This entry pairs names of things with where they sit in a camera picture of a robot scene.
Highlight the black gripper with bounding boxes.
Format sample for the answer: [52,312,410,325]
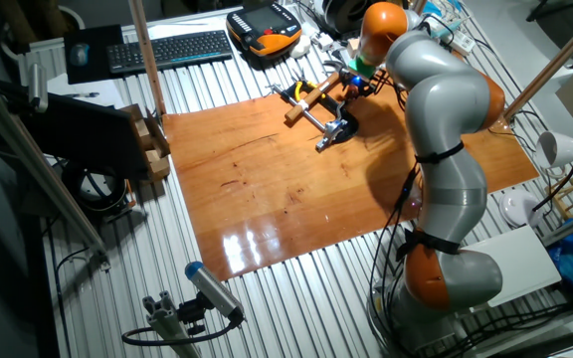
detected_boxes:
[343,69,386,98]

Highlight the black base lever press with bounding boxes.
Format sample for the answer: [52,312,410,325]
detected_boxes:
[269,82,361,153]

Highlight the white power adapter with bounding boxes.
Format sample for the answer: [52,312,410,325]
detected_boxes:
[313,30,335,53]

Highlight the black filament spool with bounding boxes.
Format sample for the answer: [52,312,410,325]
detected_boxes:
[321,0,382,34]

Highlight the white rounded object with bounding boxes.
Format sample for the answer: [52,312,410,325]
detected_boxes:
[288,34,312,60]

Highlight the white power strip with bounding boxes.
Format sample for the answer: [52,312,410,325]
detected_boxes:
[423,2,477,57]

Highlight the orange and black teach pendant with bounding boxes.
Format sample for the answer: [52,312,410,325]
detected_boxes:
[225,2,303,59]

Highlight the large wooden board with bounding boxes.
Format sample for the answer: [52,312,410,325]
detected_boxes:
[161,64,541,283]

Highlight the slanted wooden pole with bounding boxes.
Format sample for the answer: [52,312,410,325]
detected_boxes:
[502,2,573,123]

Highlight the black keyboard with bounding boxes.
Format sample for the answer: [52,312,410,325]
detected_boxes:
[105,29,234,76]

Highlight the black office chair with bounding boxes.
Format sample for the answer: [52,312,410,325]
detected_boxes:
[524,0,573,71]

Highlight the white desk lamp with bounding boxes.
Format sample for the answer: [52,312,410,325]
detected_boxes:
[498,129,573,230]

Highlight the stacked wooden blocks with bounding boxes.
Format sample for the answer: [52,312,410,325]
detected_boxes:
[119,102,172,183]

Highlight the white flat box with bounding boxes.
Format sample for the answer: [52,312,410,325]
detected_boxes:
[460,224,564,308]

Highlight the black mouse pad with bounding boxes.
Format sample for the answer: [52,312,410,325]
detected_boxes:
[63,24,126,86]

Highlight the black flat panel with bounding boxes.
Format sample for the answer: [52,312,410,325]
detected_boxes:
[0,79,151,180]

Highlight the grey computer mouse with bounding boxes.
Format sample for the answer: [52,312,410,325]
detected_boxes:
[69,42,91,68]

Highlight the long aluminium beam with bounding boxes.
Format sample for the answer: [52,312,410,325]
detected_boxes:
[0,69,111,272]

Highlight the wooden handle claw hammer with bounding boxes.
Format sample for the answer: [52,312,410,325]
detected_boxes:
[284,59,351,123]

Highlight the yellow handled pliers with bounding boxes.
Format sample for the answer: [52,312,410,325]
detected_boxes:
[289,69,327,103]

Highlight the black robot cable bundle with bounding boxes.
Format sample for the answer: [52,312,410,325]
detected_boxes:
[368,69,425,357]

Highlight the upright wooden post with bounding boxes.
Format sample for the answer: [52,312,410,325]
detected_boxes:
[126,0,168,118]

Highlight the grey camera with blue cap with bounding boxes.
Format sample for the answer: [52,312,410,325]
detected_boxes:
[184,261,246,323]

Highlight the short aluminium profile mount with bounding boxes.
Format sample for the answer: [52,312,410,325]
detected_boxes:
[141,290,203,358]

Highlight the black camera cable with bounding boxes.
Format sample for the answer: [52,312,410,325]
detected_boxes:
[120,317,243,348]

